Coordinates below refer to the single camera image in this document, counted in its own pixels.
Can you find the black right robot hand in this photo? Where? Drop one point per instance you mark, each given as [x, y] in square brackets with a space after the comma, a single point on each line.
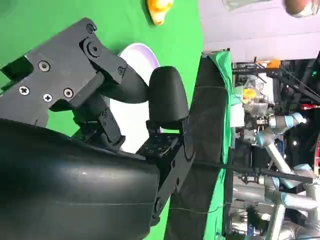
[62, 195]

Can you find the lilac plate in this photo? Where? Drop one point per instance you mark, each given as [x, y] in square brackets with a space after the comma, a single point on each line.
[142, 56]

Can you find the black curtain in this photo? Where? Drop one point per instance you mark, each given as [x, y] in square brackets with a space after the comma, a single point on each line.
[207, 120]

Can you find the green table cloth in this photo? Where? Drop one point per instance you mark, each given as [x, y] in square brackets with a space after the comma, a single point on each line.
[50, 20]

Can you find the orange white toy bread roll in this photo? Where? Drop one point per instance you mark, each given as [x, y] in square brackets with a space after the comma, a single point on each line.
[158, 12]

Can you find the yellow toy in clear bag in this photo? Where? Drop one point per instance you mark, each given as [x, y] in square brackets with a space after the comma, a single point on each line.
[248, 95]

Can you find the black bar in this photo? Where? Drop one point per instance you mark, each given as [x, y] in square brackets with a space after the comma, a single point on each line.
[275, 173]

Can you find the orange machine part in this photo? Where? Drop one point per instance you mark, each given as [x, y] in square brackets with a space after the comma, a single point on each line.
[273, 63]

